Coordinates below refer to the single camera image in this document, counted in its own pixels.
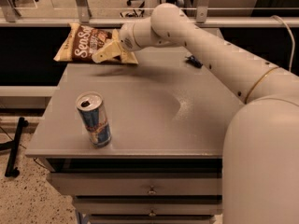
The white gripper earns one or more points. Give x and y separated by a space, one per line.
126 38

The brown chip bag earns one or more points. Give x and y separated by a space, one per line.
83 41

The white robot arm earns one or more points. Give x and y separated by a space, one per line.
260 176

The redbull can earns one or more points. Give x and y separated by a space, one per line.
91 108

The black office chair centre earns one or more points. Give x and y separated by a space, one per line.
140 8

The blue snack bar wrapper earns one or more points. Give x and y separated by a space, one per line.
192 60

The grey drawer cabinet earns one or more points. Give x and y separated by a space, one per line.
167 121

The metal railing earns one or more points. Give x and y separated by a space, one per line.
206 13

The top drawer knob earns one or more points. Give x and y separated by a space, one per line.
152 191

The drawer knob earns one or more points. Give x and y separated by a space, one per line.
152 213
152 191

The black stand leg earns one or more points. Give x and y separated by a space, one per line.
12 170

